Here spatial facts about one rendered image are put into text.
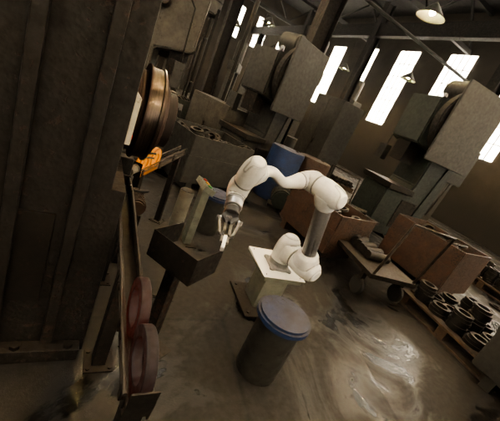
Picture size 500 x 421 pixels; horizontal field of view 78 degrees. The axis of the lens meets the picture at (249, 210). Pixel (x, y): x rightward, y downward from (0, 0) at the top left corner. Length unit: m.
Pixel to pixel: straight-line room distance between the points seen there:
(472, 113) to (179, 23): 4.64
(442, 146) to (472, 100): 0.79
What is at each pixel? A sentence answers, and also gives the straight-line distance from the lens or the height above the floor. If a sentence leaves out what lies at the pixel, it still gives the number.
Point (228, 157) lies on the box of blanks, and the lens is 4.22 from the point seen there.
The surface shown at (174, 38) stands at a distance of 4.36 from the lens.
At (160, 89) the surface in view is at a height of 1.27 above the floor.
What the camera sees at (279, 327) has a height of 0.43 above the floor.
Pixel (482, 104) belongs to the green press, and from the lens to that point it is 6.42.
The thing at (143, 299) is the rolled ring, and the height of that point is 0.75.
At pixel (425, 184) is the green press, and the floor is 1.22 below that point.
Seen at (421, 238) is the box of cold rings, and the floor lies 0.61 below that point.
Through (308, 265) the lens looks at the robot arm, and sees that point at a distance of 2.12.
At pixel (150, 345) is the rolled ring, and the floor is 0.74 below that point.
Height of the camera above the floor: 1.40
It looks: 19 degrees down
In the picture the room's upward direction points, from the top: 24 degrees clockwise
